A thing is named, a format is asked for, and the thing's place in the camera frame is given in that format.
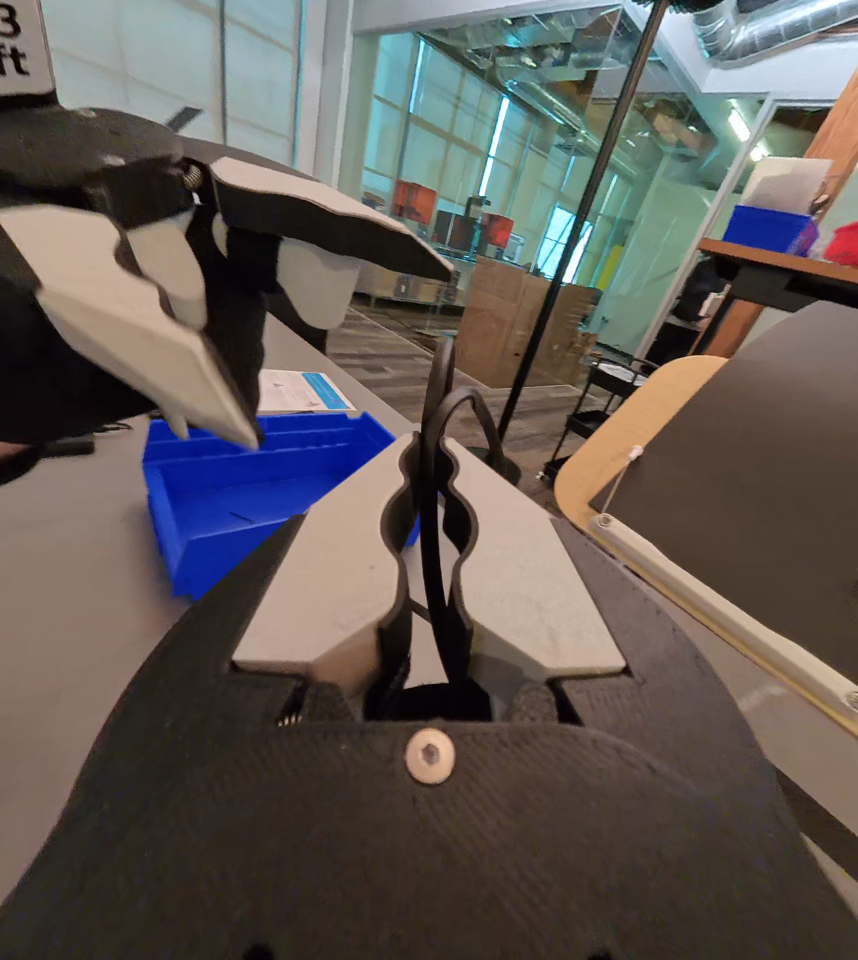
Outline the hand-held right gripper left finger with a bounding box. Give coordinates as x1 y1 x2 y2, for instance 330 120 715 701
233 435 419 702

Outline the person's left hand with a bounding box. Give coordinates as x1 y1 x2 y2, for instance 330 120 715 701
0 255 175 514

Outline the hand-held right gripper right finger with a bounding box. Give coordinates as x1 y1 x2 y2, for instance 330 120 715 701
441 438 629 702

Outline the black utility cart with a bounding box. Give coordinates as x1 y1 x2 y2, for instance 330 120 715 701
548 351 656 484

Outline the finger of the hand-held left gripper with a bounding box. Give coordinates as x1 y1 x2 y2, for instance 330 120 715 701
210 155 458 285
0 201 266 453

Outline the silver bent duct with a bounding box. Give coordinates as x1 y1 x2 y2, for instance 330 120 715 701
690 0 858 70

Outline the black round-top pole stand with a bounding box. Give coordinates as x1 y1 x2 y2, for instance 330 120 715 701
491 0 673 454

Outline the small blue bin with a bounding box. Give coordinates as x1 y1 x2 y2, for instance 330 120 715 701
723 201 821 258

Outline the blue plastic bin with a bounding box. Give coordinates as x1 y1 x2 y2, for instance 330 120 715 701
143 411 424 603

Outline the printed paper sheet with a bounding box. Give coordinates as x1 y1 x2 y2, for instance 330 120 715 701
255 368 359 420

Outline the wooden standing desk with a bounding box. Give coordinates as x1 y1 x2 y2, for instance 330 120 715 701
698 236 858 363

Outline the wooden board with black mat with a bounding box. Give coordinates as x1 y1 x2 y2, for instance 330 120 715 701
552 300 858 777

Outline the thin black cable loop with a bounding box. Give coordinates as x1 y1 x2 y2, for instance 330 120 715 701
416 336 509 687

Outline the large cardboard box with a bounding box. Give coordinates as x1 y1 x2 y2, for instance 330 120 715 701
455 257 604 393

